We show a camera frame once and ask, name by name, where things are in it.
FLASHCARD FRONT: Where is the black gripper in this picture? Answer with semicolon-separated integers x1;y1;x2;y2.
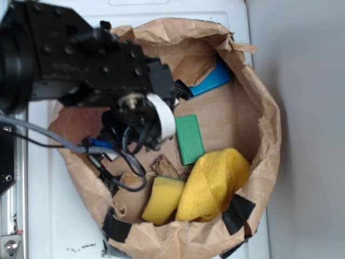
59;28;190;151

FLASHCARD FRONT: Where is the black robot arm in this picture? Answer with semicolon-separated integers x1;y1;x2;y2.
1;1;180;149

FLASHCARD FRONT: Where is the green block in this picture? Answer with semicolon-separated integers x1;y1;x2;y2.
175;114;205;165

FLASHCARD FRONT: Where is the blue block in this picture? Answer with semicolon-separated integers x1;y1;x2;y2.
187;61;231;100

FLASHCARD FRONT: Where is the yellow sponge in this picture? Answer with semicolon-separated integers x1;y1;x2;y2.
142;176;185;226

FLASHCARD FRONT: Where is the yellow microfiber cloth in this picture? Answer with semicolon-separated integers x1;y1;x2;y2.
175;148;251;222

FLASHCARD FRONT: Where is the brown paper bag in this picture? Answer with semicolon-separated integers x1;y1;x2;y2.
60;18;281;258

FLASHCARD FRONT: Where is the black tape right rim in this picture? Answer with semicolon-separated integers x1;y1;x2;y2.
222;194;256;235

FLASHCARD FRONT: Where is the black tape rim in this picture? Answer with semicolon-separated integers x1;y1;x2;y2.
222;194;256;235
101;207;132;243

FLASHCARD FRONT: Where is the black tape left rim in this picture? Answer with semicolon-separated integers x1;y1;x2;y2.
101;207;132;243

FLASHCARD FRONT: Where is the thin black cable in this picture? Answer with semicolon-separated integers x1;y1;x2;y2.
16;121;151;193

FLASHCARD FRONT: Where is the grey braided cable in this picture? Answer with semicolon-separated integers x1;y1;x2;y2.
0;116;146;176

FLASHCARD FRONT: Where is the aluminium rail with bracket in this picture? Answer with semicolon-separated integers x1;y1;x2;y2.
1;121;29;258

